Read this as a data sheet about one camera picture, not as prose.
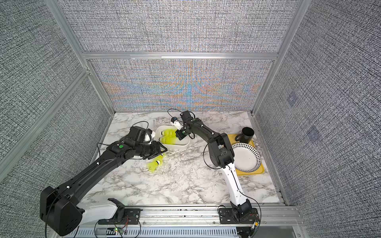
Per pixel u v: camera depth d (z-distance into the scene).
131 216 0.73
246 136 0.95
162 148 0.74
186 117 0.85
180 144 0.97
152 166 0.88
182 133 0.91
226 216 0.73
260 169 0.88
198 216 0.75
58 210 0.38
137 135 0.60
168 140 0.97
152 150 0.68
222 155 0.61
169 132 1.03
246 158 0.93
